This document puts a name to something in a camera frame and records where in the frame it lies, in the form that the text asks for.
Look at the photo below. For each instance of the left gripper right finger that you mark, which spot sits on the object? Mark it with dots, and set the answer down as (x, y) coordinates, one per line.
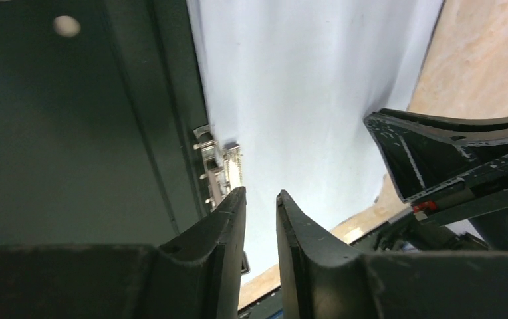
(323, 277)

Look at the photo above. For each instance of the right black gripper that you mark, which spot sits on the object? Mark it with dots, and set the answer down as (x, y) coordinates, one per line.
(453, 174)

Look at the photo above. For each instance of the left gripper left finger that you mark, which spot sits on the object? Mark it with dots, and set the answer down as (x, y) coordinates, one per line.
(195, 275)

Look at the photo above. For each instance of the metal folder clip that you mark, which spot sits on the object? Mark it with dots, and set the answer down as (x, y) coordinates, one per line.
(221, 163)

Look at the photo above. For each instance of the white paper sheet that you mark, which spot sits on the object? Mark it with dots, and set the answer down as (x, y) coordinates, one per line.
(291, 82)

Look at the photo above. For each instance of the teal folder black inside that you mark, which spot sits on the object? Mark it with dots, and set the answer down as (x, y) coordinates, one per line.
(98, 103)

